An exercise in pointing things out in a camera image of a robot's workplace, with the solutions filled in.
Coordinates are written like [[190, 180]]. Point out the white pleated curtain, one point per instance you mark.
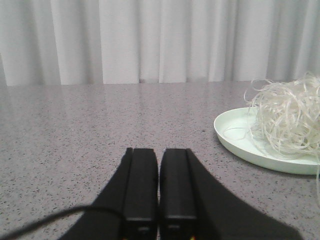
[[68, 42]]

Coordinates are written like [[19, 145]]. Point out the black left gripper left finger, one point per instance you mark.
[[131, 192]]

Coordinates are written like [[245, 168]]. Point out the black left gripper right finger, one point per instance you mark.
[[195, 206]]

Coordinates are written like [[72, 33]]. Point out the pale green round plate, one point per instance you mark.
[[233, 131]]

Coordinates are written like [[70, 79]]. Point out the white vermicelli noodle bundle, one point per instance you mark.
[[288, 116]]

